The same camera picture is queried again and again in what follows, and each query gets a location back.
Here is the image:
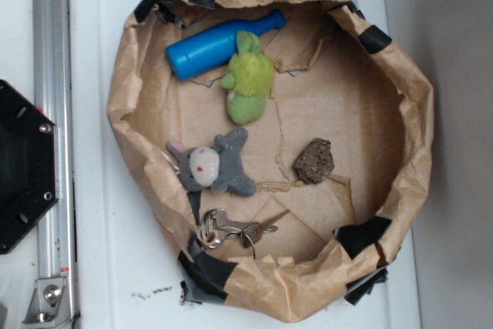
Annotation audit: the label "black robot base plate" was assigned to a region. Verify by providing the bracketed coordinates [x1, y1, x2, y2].
[1, 80, 58, 255]

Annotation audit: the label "metal corner bracket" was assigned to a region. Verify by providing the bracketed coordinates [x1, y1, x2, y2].
[22, 277, 74, 328]

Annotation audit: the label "brown paper bag bin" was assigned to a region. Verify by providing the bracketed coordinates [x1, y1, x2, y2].
[107, 0, 434, 322]

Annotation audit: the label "brown rock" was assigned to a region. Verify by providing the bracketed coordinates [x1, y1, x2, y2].
[293, 138, 335, 184]

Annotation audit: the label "aluminium profile rail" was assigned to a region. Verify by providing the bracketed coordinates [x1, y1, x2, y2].
[33, 0, 79, 327]

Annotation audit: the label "blue plastic bottle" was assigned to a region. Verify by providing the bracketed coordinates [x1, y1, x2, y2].
[166, 9, 286, 80]

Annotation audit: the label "grey plush donkey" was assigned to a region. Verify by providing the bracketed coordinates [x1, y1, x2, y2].
[166, 127, 257, 196]

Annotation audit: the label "green plush toy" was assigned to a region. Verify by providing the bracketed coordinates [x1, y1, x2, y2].
[220, 31, 275, 125]

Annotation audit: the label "silver keys with carabiner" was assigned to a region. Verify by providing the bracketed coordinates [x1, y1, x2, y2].
[199, 208, 290, 258]

